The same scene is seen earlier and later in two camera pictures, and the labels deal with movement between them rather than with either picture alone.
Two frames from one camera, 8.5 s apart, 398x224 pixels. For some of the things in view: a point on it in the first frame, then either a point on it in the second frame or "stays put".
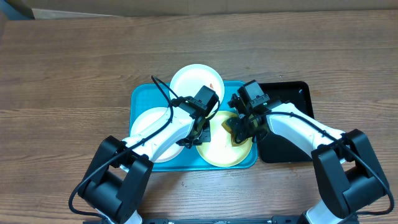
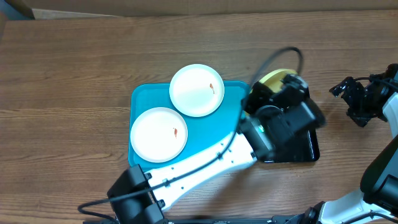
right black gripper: [240, 128] to [354, 96]
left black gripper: [206, 137] to [257, 98]
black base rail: [275, 219] stays put
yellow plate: [219, 151] to [272, 81]
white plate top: [188, 80] stays put
